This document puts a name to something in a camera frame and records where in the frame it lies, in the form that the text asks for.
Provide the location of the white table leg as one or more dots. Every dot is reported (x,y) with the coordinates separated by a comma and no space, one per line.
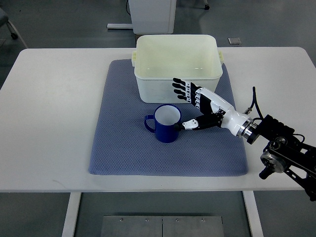
(252,214)
(71,215)

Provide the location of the white table leg right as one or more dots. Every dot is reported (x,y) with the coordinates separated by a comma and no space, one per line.
(252,214)

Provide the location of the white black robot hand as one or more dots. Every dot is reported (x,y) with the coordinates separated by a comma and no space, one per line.
(215,110)

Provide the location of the blue mug white inside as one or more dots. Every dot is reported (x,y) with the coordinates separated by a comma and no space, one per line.
(161,123)

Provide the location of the small grey floor plate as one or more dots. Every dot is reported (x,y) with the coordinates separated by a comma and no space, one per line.
(234,41)

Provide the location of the office chair with castor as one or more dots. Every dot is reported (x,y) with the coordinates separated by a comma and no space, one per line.
(4,20)

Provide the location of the grey metal floor plate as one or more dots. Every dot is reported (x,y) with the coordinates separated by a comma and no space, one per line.
(162,226)

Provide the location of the blue quilted mat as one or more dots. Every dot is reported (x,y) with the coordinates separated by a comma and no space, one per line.
(122,144)

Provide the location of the white plastic box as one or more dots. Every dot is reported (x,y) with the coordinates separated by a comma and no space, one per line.
(160,58)

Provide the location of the white cabinet pedestal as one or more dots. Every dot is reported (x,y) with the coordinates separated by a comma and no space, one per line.
(149,17)

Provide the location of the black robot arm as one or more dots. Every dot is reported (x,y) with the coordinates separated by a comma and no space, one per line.
(285,151)

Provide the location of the white table leg left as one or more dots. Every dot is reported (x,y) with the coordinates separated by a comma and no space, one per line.
(71,215)

